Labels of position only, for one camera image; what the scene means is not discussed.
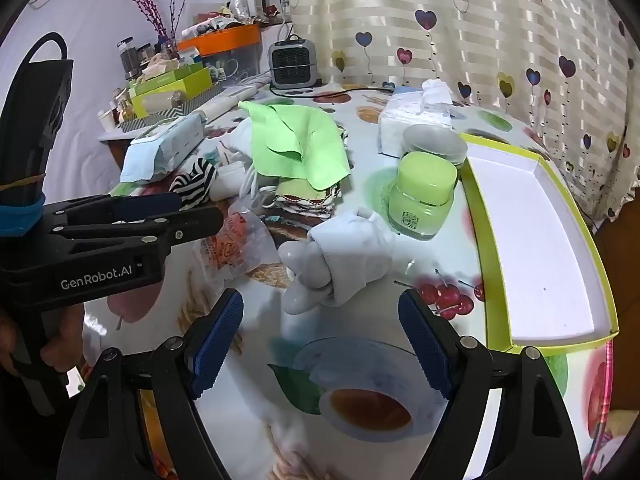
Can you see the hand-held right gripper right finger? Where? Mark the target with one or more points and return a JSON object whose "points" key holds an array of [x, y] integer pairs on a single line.
{"points": [[425, 342]]}

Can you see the pale blue wet wipes pack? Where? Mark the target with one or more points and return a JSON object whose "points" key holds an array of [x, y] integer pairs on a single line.
{"points": [[160, 145]]}

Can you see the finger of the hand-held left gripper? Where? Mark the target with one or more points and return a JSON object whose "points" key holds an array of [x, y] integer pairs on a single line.
{"points": [[140, 204], [190, 222]]}

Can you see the light green carton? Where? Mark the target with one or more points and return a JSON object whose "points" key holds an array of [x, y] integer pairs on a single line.
{"points": [[170, 85]]}

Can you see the heart printed striped curtain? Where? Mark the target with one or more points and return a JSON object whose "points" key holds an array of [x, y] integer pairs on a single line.
{"points": [[450, 35]]}

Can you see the black white striped sock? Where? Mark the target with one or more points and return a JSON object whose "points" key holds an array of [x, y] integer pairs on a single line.
{"points": [[195, 180]]}

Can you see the red-trimmed patterned cloth stack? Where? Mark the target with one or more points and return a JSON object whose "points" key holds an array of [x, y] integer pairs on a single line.
{"points": [[305, 201]]}

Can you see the green terry cloth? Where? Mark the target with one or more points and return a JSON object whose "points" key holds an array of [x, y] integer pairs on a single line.
{"points": [[295, 140]]}

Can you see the white cloth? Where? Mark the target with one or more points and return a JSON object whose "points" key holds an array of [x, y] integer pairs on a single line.
{"points": [[227, 182]]}

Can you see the white knit glove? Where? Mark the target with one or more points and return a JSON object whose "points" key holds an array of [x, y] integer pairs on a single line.
{"points": [[350, 252]]}

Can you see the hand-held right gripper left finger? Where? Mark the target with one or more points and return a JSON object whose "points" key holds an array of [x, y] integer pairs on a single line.
{"points": [[220, 342]]}

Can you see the person's left hand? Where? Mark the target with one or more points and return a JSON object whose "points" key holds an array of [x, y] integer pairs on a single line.
{"points": [[62, 335]]}

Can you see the soft tissue pack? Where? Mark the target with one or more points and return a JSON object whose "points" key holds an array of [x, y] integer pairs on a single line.
{"points": [[400, 120]]}

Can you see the green-edged white box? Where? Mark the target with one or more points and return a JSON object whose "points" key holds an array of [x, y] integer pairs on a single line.
{"points": [[540, 255]]}

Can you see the purple twig decoration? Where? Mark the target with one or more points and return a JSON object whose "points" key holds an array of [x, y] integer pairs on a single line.
{"points": [[150, 5]]}

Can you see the white paper roll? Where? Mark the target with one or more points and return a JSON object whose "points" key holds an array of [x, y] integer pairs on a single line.
{"points": [[230, 101]]}

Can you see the grey lidded plastic container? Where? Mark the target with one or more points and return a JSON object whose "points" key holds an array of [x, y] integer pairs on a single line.
{"points": [[435, 141]]}

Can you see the chevron patterned tray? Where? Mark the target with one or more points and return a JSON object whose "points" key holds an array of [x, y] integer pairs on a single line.
{"points": [[175, 107]]}

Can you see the grey space heater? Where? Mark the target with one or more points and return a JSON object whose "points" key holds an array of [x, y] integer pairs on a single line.
{"points": [[295, 62]]}

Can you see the glass jar with black lid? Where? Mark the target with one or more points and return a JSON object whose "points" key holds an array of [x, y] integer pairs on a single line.
{"points": [[126, 57]]}

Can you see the fruit printed tablecloth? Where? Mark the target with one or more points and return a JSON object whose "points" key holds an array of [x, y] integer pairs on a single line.
{"points": [[310, 360]]}

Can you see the orange-lidded storage box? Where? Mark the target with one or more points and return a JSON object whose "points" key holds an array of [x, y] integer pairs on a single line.
{"points": [[227, 42]]}

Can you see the red printed plastic bag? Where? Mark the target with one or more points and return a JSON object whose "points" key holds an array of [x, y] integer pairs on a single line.
{"points": [[235, 245]]}

